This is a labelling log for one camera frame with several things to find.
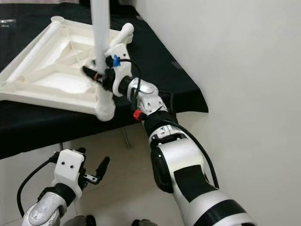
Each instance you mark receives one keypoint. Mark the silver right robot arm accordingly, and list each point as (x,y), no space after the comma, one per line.
(193,179)

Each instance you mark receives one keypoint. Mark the grey black robot left foot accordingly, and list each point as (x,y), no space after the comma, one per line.
(80,221)

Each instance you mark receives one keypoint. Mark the grey black robot right foot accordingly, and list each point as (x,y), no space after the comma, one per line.
(144,222)

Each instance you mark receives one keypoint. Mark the small grey tape patch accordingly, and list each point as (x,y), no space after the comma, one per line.
(177,65)

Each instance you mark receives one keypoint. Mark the grey black robot foot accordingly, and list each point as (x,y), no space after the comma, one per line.
(80,221)
(144,222)

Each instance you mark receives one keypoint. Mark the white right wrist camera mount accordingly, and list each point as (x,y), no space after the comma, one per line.
(117,52)

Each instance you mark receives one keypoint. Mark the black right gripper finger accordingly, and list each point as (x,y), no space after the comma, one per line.
(90,72)

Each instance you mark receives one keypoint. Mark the white plastic children table top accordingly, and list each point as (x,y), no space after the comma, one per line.
(47,89)

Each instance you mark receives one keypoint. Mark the beige cloth covered bench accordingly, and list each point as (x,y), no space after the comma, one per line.
(42,1)

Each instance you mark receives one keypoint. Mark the clear tape strip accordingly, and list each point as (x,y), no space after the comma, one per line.
(7,21)

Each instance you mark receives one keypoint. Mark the black tablecloth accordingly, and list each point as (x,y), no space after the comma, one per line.
(28,127)

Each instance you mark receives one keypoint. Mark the metal folding table leg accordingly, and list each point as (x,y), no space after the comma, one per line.
(126,137)

